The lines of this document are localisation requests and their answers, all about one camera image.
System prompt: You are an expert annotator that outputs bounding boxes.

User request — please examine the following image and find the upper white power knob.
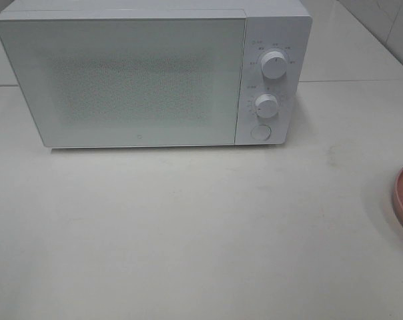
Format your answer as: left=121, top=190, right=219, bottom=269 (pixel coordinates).
left=260, top=48, right=288, bottom=80

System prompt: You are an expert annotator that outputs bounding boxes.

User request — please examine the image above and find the round white door button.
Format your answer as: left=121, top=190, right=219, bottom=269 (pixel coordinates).
left=251, top=125, right=272, bottom=141

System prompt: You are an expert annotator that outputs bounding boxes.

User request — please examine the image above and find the white timer knob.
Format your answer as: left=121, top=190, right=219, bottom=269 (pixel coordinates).
left=255, top=94, right=279, bottom=119

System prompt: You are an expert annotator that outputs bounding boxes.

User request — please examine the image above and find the white microwave oven body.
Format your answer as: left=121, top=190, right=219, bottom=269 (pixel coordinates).
left=0, top=1, right=312, bottom=147

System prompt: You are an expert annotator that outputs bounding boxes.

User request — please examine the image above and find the white microwave door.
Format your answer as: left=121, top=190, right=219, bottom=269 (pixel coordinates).
left=0, top=19, right=245, bottom=148

